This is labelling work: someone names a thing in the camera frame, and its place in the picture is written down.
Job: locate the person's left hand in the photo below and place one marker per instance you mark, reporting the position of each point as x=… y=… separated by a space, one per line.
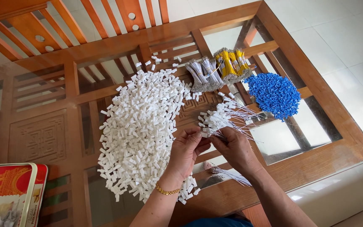
x=178 y=157

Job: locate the person's right hand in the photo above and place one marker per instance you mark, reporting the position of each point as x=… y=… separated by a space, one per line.
x=236 y=153

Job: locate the single white plastic connector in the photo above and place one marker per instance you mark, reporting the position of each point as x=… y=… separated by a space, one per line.
x=204 y=134

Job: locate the pile of white plastic connectors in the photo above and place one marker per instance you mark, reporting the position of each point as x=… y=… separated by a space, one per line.
x=140 y=132

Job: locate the pile of blue plastic connectors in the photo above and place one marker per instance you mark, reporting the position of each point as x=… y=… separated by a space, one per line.
x=274 y=94

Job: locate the person's blue clothing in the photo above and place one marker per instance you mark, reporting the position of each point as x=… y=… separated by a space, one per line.
x=219 y=222

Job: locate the red biscuit tin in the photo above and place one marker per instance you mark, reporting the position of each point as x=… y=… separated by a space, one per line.
x=8 y=189

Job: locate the wooden slatted bench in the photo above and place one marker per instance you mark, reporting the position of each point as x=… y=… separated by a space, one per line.
x=58 y=25

